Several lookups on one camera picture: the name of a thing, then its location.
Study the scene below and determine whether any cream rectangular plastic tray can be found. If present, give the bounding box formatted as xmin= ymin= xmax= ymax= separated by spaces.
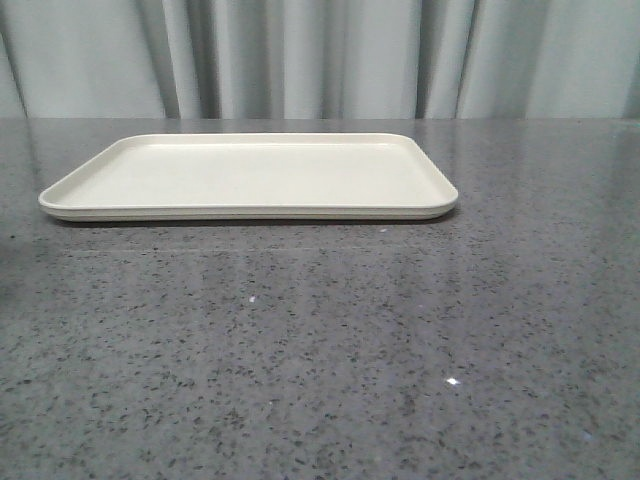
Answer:
xmin=39 ymin=133 xmax=458 ymax=222

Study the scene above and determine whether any pale green curtain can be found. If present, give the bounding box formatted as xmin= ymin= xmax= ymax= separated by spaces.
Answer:
xmin=1 ymin=1 xmax=639 ymax=119

